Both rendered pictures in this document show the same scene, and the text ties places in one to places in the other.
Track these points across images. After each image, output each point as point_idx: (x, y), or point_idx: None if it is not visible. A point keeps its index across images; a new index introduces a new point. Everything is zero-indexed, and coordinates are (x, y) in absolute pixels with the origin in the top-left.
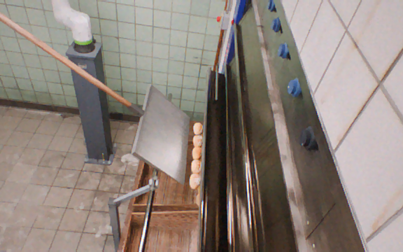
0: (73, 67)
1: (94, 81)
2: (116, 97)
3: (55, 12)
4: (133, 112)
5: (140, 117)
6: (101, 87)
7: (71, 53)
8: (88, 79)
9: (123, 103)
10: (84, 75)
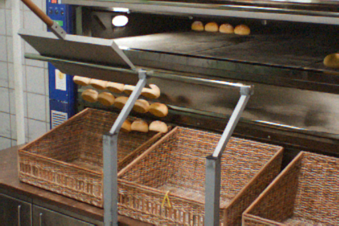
0: None
1: None
2: (41, 11)
3: None
4: (57, 31)
5: (64, 37)
6: None
7: None
8: None
9: (48, 18)
10: None
